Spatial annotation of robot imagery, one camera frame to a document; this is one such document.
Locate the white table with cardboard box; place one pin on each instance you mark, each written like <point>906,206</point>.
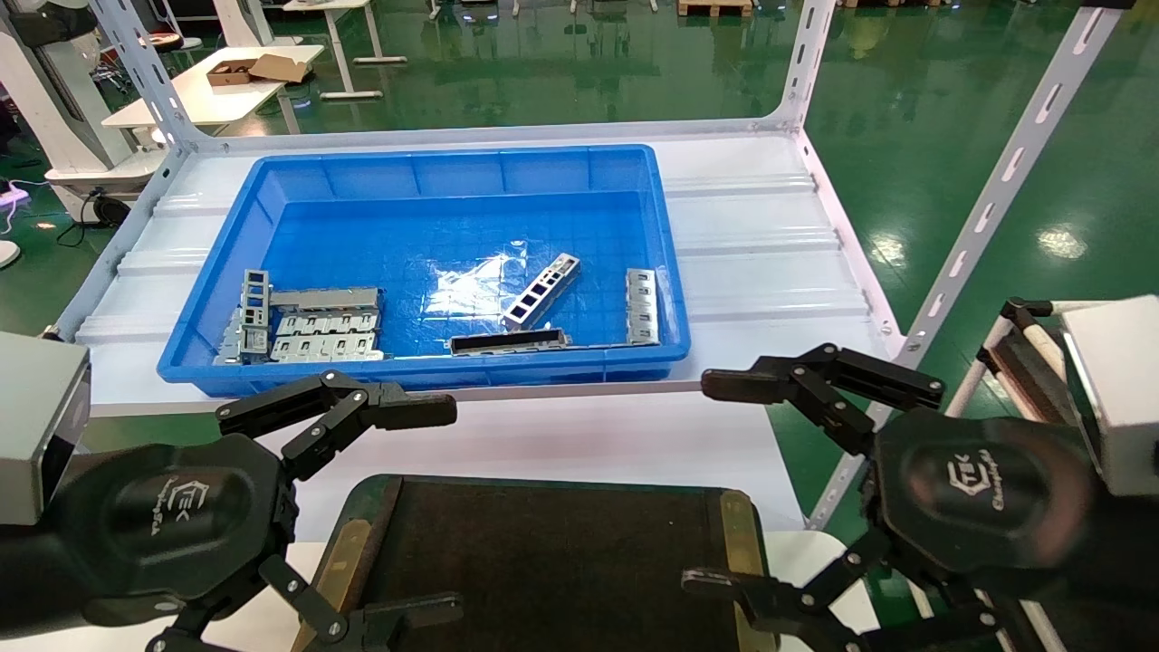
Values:
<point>208,100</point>

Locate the silver slotted metal part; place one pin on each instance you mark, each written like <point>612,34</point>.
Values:
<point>641,308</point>
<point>326,323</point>
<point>317,349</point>

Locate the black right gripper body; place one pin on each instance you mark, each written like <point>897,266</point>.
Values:
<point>987,489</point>

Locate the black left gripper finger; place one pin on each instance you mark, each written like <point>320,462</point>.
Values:
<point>353,403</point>
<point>407,616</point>

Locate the white perforated shelf rack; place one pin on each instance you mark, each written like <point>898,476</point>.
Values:
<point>770,272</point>

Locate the brown round stool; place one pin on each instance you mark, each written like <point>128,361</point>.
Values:
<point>167,40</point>

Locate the brown cardboard box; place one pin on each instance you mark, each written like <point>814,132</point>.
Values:
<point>276,68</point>

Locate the white flat panel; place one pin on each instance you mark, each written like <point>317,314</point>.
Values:
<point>589,444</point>

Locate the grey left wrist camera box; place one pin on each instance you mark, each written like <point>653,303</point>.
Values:
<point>36,417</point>

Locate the white machine column base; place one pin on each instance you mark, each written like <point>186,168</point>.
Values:
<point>45,100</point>

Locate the white height-adjustable desk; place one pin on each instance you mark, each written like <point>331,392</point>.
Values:
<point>337,36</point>

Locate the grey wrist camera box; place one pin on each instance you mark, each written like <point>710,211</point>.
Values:
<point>36,417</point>
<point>1118,389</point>

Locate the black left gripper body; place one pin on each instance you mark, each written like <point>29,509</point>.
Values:
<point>163,516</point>

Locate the grey long metal part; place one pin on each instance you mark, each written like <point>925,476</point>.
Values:
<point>326,299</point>

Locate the wooden pallet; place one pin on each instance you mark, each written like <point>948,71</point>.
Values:
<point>715,7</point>

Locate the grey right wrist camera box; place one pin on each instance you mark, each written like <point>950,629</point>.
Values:
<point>1118,389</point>

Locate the dark metal channel part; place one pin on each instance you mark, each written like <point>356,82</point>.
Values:
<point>507,342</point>

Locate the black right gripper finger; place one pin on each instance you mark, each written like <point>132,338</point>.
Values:
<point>815,371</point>
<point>779,607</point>

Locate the black container tray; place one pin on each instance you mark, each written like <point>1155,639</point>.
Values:
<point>561,561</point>

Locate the white rounded table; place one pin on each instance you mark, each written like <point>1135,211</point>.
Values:
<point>819,557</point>

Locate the grey upright frame part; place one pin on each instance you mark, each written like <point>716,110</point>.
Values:
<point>245,317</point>

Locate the blue plastic bin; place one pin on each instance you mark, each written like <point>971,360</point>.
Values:
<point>407,235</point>

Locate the silver part with square holes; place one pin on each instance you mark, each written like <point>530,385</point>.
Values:
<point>541,292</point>

